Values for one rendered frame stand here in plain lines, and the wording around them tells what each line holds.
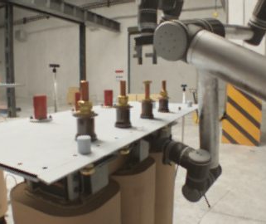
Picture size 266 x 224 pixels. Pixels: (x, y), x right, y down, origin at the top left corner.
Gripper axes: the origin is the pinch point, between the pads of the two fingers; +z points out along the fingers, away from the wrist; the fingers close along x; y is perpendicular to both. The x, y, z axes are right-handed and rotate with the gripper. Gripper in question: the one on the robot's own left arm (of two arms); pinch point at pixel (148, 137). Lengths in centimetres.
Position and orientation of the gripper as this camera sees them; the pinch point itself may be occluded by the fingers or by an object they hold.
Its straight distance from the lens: 133.6
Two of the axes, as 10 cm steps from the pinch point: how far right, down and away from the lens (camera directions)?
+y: 1.4, -9.5, -2.9
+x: -7.3, 0.9, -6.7
